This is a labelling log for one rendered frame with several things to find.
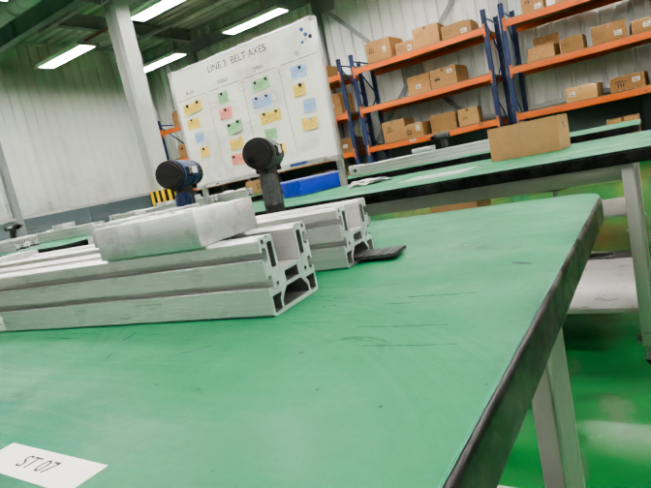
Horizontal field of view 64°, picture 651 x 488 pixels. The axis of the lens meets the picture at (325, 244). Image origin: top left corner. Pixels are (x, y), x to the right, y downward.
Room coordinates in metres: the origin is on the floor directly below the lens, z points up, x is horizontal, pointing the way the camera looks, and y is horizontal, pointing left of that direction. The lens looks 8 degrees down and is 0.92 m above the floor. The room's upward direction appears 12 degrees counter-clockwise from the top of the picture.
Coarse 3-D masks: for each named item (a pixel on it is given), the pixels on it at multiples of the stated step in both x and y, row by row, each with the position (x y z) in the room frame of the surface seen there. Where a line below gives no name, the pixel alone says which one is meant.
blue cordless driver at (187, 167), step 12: (156, 168) 1.06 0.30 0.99; (168, 168) 1.05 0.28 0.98; (180, 168) 1.05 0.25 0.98; (192, 168) 1.11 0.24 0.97; (168, 180) 1.05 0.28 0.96; (180, 180) 1.05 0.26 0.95; (192, 180) 1.11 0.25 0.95; (180, 192) 1.09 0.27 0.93; (192, 192) 1.11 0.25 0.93; (180, 204) 1.08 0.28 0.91
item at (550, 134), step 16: (496, 128) 2.39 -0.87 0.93; (512, 128) 2.34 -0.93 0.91; (528, 128) 2.30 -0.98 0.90; (544, 128) 2.26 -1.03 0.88; (560, 128) 2.26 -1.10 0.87; (496, 144) 2.39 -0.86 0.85; (512, 144) 2.35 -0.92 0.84; (528, 144) 2.30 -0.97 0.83; (544, 144) 2.26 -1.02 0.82; (560, 144) 2.23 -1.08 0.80; (496, 160) 2.40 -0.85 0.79; (256, 192) 5.58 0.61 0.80; (432, 208) 4.20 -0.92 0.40; (448, 208) 4.12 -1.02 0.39; (464, 208) 4.04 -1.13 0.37
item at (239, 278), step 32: (288, 224) 0.61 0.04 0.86; (96, 256) 0.75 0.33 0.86; (160, 256) 0.59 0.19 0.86; (192, 256) 0.57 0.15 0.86; (224, 256) 0.55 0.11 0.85; (256, 256) 0.54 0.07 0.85; (288, 256) 0.60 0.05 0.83; (0, 288) 0.77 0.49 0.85; (32, 288) 0.71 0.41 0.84; (64, 288) 0.68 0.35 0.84; (96, 288) 0.65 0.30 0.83; (128, 288) 0.62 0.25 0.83; (160, 288) 0.60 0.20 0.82; (192, 288) 0.57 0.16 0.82; (224, 288) 0.57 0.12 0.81; (256, 288) 0.55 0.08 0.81; (288, 288) 0.61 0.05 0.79; (0, 320) 0.76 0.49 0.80; (32, 320) 0.72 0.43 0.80; (64, 320) 0.69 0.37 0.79; (96, 320) 0.66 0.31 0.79; (128, 320) 0.63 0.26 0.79; (160, 320) 0.60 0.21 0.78; (192, 320) 0.58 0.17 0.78
